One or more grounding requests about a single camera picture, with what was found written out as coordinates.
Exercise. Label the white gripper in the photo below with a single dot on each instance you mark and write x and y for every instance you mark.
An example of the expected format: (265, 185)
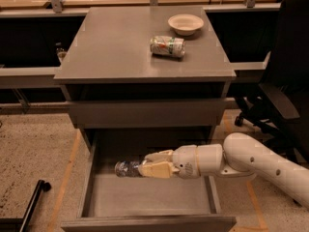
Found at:
(184, 161)

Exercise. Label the blue silver redbull can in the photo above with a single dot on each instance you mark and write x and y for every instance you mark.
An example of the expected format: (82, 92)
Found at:
(127, 169)

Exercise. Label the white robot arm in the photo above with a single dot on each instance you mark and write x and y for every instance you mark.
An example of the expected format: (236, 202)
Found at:
(240, 155)

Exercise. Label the open grey middle drawer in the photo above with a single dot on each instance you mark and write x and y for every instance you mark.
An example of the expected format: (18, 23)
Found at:
(113, 204)

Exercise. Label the grey drawer cabinet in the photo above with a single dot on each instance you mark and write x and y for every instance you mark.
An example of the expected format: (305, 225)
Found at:
(110, 59)

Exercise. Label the closed grey top drawer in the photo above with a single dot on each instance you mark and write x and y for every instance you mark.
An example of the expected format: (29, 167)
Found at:
(146, 114)

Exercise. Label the black office chair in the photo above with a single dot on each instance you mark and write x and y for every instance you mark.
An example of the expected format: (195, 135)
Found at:
(280, 104)

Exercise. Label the small bottle behind cabinet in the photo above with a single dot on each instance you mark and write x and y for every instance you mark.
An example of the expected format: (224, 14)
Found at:
(60, 51)

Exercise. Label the black metal cart leg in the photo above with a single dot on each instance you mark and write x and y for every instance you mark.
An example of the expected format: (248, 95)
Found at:
(22, 224)

